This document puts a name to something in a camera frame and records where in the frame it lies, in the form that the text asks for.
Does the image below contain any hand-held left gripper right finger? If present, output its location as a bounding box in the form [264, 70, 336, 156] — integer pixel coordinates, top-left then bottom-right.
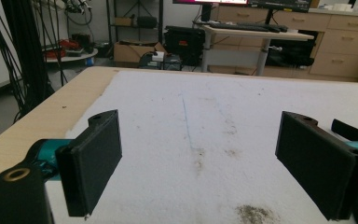
[274, 110, 358, 221]

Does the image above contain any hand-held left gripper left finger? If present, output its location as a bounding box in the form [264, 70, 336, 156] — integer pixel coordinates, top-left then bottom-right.
[55, 109, 123, 218]

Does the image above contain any round white low table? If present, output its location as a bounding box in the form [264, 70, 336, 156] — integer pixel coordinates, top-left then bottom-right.
[44, 48, 99, 64]

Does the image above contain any black bag under desk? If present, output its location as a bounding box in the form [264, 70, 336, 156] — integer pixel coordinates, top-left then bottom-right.
[265, 30, 320, 68]

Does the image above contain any white foam mat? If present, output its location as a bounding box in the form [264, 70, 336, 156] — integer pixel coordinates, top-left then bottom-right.
[45, 70, 358, 224]

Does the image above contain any cardboard box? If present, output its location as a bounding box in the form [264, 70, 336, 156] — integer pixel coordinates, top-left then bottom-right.
[113, 40, 168, 68]

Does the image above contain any red and black tool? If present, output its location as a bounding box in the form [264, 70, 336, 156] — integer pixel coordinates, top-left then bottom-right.
[45, 38, 87, 60]

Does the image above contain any wooden drawer cabinet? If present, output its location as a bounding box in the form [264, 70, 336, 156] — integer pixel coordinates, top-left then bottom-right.
[209, 5, 358, 84]

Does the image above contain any dark device with white top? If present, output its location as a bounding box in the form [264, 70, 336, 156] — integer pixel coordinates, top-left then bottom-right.
[138, 50, 183, 71]

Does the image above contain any white height-adjustable desk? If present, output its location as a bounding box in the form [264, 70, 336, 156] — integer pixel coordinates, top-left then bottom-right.
[200, 24, 315, 77]

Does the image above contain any black metal shelf rack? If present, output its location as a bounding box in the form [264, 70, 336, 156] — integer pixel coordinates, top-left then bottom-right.
[106, 0, 165, 48]

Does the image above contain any black hard case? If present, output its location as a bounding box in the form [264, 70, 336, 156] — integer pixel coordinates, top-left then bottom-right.
[163, 25, 207, 67]

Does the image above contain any black keyboard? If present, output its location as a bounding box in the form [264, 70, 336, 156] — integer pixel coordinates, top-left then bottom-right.
[209, 21, 289, 34]

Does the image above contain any dark computer monitor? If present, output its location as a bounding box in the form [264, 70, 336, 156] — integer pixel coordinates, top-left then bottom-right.
[247, 0, 313, 26]

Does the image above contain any computer monitor with bright screen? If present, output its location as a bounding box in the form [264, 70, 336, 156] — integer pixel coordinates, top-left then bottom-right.
[172, 0, 250, 22]

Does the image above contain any bundle of black cables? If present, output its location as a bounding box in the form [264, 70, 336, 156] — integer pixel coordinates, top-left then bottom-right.
[0, 0, 63, 123]

